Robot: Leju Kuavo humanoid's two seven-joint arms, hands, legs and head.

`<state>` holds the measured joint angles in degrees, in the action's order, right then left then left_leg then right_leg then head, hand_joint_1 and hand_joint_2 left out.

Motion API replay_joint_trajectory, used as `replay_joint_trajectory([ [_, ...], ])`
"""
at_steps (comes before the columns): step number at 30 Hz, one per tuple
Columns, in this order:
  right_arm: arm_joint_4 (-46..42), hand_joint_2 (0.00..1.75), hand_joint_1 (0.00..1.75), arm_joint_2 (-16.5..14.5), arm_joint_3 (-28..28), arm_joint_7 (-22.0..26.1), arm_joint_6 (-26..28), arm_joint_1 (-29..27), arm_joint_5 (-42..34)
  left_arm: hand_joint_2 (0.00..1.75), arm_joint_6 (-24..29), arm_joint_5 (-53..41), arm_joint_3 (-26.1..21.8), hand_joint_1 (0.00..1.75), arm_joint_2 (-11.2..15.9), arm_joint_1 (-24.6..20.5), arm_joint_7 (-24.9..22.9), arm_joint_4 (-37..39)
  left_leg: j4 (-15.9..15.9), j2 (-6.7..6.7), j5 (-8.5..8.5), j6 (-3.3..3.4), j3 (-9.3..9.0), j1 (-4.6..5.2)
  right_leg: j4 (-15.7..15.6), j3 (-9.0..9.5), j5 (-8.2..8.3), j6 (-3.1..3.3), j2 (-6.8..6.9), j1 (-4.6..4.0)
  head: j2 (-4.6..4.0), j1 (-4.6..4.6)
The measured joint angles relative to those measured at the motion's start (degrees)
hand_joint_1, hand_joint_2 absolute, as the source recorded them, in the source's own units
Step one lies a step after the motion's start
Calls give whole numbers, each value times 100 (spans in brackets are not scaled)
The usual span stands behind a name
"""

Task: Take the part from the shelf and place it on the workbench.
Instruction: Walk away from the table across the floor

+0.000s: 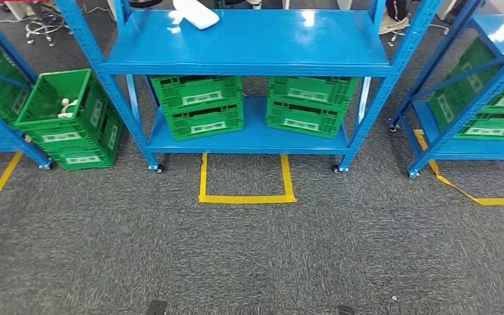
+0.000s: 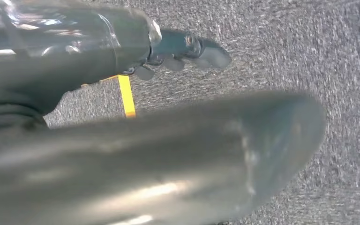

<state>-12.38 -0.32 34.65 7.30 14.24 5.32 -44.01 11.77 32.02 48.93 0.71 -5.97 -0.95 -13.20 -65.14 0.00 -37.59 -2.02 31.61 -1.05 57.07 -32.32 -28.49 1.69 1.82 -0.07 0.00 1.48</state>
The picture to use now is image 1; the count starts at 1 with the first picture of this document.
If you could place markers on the white plastic part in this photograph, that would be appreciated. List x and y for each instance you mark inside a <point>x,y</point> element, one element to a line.
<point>66,109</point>

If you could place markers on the yellow floor tape strip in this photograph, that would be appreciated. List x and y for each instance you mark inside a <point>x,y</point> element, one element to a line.
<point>495,201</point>

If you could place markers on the chrome chair base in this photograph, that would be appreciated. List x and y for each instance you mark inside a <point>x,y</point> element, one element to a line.
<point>45,24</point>

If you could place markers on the white plastic mirror cover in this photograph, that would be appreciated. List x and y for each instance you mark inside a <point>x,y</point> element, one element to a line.
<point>197,15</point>

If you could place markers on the yellow floor tape square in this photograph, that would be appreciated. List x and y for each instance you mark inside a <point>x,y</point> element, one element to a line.
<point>247,199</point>

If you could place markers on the open green plastic crate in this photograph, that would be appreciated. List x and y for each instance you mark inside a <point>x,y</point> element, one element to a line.
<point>73,139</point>

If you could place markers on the blue metal shelf rack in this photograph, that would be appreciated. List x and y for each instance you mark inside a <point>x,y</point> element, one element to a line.
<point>252,43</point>
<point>0,141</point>
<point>473,148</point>

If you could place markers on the white desk panel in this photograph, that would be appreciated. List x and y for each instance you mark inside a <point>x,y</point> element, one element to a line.
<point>16,8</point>

